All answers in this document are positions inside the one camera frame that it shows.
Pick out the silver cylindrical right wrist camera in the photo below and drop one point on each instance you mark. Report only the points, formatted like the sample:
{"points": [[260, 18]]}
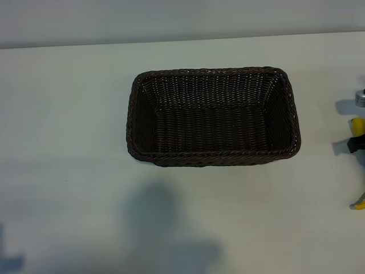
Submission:
{"points": [[360, 98]]}

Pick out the yellow banana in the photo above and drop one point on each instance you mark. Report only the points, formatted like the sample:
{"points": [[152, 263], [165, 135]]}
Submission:
{"points": [[359, 125]]}

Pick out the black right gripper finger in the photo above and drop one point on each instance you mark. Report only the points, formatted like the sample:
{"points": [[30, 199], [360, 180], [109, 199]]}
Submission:
{"points": [[357, 145]]}

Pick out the dark brown wicker basket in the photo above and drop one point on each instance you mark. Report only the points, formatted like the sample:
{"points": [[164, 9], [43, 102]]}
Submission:
{"points": [[214, 128]]}

